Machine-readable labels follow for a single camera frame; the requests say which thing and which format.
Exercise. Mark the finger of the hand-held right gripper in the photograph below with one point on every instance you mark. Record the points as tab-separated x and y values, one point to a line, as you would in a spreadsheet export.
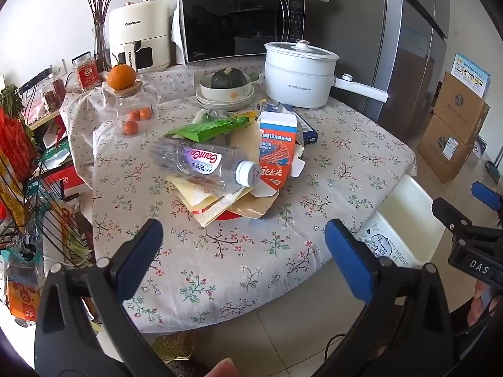
486	195
450	213

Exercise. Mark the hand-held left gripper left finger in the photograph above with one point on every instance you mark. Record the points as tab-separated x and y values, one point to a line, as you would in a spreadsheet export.
140	247

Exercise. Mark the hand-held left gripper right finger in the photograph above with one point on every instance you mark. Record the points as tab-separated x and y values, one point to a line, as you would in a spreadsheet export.
347	259

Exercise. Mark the white plastic bin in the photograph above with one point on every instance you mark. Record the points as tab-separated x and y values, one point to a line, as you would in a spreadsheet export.
408	212

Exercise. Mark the yellow paper envelope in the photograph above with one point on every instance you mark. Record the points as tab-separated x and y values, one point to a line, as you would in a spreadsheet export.
196	200

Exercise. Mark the clear plastic bottle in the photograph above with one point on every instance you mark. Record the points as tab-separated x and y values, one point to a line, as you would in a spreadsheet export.
196	161

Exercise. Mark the orange and white carton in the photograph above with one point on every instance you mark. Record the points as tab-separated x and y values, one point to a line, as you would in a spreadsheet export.
275	153

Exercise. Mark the green snack bag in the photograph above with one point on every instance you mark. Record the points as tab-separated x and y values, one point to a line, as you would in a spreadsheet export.
204	127

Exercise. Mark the person's right hand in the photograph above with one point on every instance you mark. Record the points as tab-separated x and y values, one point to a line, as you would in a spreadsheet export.
481	304

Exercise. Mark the person's left hand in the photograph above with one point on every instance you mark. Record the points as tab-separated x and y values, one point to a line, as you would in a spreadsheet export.
220	368

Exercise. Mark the cardboard box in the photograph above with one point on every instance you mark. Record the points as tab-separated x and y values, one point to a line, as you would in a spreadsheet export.
459	106
444	153

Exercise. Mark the red box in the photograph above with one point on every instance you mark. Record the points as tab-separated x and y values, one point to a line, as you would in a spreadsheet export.
66	180

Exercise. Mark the yellow patterned bag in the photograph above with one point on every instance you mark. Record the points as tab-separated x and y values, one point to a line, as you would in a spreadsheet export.
175	347

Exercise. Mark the small orange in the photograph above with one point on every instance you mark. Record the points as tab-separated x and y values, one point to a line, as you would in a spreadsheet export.
131	127
134	114
146	112

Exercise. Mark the orange plastic bag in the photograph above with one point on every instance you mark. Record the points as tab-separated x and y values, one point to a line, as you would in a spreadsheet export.
23	302

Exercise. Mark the blue box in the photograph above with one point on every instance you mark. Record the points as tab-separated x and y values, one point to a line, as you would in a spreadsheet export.
308	129

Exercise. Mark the glass jar with wooden lid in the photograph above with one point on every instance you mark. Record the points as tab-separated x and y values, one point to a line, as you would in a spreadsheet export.
129	100

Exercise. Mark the red hanging packets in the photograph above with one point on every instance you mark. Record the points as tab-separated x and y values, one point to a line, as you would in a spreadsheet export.
13	141

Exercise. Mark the stack of white bowls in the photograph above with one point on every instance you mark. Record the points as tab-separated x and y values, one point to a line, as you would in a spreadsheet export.
224	104

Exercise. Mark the yellow wrapper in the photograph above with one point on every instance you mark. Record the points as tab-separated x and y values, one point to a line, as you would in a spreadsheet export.
247	118

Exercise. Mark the large orange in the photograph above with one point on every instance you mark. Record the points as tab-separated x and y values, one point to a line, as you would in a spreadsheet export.
121	77

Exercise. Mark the white flower print bowl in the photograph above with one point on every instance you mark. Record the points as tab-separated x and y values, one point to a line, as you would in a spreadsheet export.
224	92

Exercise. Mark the grey refrigerator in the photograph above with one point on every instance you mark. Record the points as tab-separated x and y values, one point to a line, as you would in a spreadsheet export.
373	47

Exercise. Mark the red label glass jar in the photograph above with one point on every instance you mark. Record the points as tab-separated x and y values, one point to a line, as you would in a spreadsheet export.
87	72

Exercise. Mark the white electric cooking pot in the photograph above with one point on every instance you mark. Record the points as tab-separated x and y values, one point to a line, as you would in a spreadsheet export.
294	82

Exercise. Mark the dark green pumpkin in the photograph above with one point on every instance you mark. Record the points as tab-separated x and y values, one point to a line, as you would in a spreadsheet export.
227	78

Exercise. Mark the glass vase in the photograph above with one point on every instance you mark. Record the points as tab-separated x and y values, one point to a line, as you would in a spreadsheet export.
101	49

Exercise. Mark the cream air fryer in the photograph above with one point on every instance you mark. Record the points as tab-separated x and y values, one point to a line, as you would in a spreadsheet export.
137	19

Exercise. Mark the black microwave oven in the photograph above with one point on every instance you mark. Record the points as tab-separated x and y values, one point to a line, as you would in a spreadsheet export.
235	23

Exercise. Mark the blue wall notice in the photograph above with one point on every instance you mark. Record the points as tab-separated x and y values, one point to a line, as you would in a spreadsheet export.
471	72

